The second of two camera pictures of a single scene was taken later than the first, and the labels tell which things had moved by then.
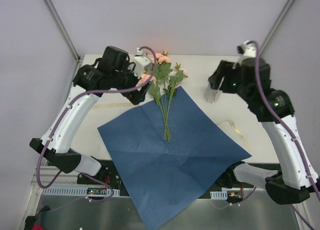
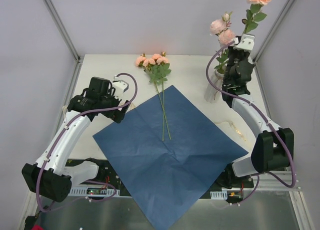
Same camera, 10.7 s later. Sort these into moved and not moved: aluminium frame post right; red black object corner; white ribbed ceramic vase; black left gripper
Moved: black left gripper
Not moved: red black object corner; white ribbed ceramic vase; aluminium frame post right
